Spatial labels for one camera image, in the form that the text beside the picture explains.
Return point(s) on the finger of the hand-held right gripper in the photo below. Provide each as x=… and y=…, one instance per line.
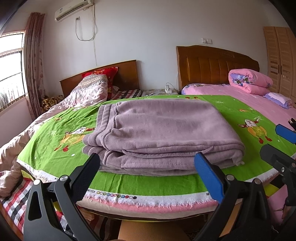
x=271, y=155
x=286, y=134

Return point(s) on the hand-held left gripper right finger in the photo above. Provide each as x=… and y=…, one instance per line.
x=208, y=178

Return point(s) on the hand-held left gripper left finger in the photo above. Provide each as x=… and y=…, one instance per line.
x=85, y=177

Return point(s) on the purple pants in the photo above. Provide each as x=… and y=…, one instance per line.
x=161, y=129

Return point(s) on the person's right hand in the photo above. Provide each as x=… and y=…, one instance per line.
x=285, y=212

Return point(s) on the black floral cloth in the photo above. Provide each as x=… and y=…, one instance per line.
x=292, y=122

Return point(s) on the purple and white pillow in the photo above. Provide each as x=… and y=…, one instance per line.
x=277, y=99

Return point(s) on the green printed cloth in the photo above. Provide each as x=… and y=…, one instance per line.
x=41, y=148

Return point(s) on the folded pink floral quilt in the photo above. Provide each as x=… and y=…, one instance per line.
x=254, y=81

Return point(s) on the light wooden wardrobe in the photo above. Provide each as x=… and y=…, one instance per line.
x=282, y=64

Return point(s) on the pink bedsheet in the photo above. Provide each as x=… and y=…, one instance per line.
x=231, y=90

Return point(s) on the brown patterned plush blanket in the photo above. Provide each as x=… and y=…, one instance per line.
x=49, y=103

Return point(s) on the pale pink patterned quilt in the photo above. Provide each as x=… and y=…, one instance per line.
x=87, y=92

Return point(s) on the red plaid bedsheet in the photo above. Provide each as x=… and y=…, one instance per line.
x=129, y=93

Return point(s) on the white charger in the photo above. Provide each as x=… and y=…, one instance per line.
x=167, y=89

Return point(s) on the nightstand with patterned cover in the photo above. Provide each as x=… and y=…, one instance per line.
x=155, y=92

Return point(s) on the large wooden headboard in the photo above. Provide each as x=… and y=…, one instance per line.
x=208, y=67

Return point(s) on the red embroidered pillow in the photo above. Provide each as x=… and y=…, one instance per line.
x=111, y=74

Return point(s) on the small wooden headboard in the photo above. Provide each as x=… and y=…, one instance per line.
x=127, y=74

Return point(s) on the maroon curtain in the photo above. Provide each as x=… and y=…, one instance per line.
x=34, y=69

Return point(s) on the barred window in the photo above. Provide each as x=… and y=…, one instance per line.
x=11, y=74

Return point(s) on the white air conditioner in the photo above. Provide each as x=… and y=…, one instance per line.
x=74, y=9

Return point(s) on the white wall socket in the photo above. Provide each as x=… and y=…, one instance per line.
x=207, y=40

